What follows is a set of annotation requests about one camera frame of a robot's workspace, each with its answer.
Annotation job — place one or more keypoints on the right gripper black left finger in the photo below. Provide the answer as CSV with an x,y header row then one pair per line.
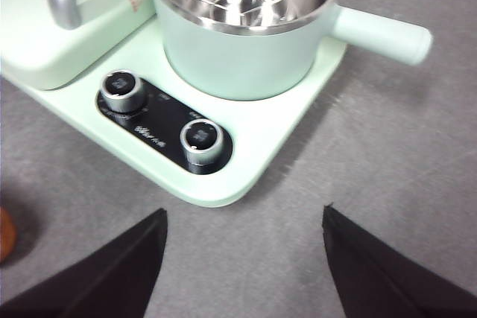
x,y
104,280

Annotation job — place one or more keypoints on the green breakfast machine base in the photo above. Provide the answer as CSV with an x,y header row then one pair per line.
x,y
261,135

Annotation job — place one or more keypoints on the silver control knob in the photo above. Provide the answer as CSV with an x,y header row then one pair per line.
x,y
121,91
201,140

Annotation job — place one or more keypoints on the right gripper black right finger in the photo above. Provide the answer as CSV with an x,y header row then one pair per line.
x,y
387,284

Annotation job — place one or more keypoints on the metal steamer rack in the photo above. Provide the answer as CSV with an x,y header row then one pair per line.
x,y
238,11

